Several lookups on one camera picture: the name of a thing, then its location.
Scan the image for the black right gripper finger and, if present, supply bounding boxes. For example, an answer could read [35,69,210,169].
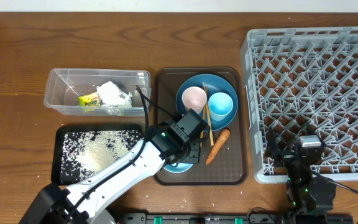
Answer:
[266,128,278,156]
[305,124,319,137]

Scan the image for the pink cup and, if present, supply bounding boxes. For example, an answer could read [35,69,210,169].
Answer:
[181,86,207,114]

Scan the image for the orange carrot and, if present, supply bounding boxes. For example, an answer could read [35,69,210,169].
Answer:
[206,129,231,165]

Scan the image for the light blue rice bowl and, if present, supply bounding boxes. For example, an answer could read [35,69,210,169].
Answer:
[164,163,193,174]

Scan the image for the white tissue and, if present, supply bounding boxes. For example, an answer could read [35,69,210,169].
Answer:
[103,92,132,116]
[96,81,126,106]

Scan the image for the yellow snack wrapper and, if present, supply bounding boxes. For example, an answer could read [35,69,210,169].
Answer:
[78,92,101,107]

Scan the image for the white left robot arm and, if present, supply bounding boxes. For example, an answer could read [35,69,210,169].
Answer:
[20,110,210,223]

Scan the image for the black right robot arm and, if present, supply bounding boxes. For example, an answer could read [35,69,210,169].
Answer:
[265,125,336,223]

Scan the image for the grey dishwasher rack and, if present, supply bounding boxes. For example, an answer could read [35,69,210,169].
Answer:
[241,27,358,184]

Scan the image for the light blue cup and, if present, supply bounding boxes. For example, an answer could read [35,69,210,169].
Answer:
[208,92,234,121]

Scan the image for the dark blue plate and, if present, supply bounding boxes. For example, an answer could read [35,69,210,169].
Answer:
[176,73,238,131]

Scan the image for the brown serving tray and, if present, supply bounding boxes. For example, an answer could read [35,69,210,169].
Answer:
[154,67,247,185]

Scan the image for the black tray bin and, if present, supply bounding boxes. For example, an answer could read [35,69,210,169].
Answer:
[51,123,142,185]

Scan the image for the clear plastic bin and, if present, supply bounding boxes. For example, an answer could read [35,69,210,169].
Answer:
[44,68,152,116]

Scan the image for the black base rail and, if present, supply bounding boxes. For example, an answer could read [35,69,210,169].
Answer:
[113,212,354,224]

